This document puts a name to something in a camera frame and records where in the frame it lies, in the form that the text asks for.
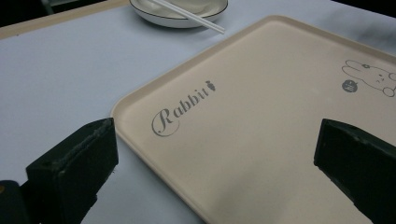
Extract white bowl with dark rim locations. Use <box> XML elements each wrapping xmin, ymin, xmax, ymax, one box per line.
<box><xmin>129</xmin><ymin>0</ymin><xmax>229</xmax><ymax>29</ymax></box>

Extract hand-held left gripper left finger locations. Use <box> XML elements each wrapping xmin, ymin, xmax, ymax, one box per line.
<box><xmin>20</xmin><ymin>117</ymin><xmax>120</xmax><ymax>224</ymax></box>

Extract beige plastic tray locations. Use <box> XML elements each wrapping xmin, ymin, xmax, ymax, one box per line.
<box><xmin>110</xmin><ymin>14</ymin><xmax>396</xmax><ymax>224</ymax></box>

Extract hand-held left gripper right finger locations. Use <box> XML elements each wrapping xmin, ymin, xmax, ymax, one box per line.
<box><xmin>313</xmin><ymin>118</ymin><xmax>396</xmax><ymax>224</ymax></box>

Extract white chopstick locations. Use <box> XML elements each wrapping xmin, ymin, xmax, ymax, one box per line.
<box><xmin>151</xmin><ymin>0</ymin><xmax>226</xmax><ymax>35</ymax></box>

